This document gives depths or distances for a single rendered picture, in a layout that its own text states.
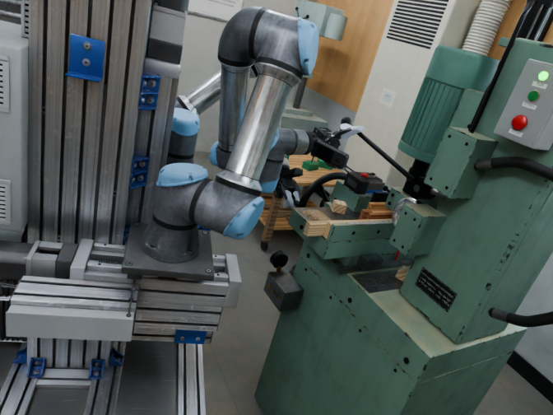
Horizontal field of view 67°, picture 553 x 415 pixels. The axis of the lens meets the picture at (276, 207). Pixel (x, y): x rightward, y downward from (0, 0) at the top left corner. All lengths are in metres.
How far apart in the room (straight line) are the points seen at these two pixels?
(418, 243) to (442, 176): 0.19
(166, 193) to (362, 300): 0.62
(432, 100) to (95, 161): 0.92
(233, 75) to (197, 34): 2.99
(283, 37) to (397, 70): 2.06
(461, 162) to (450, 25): 1.87
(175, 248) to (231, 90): 0.43
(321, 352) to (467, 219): 0.64
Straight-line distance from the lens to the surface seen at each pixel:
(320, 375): 1.48
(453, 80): 1.25
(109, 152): 1.19
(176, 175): 1.01
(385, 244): 1.37
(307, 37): 1.00
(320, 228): 1.21
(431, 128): 1.27
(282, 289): 1.44
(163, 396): 1.59
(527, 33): 1.24
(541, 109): 1.01
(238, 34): 1.05
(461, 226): 1.15
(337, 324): 1.36
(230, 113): 1.17
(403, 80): 2.95
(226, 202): 0.97
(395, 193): 1.39
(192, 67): 4.13
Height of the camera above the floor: 1.44
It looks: 24 degrees down
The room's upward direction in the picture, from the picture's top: 16 degrees clockwise
